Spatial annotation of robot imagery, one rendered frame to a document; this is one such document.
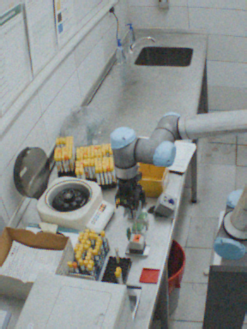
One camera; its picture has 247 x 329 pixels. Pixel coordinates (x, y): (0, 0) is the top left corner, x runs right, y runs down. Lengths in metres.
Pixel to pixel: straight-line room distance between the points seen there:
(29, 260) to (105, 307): 0.57
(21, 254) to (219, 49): 2.65
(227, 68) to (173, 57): 0.61
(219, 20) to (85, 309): 2.91
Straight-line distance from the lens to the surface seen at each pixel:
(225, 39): 3.71
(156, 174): 1.98
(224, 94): 3.94
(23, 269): 1.64
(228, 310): 1.90
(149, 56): 3.46
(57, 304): 1.20
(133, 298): 1.48
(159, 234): 1.74
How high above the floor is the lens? 2.14
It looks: 37 degrees down
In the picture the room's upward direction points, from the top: 8 degrees counter-clockwise
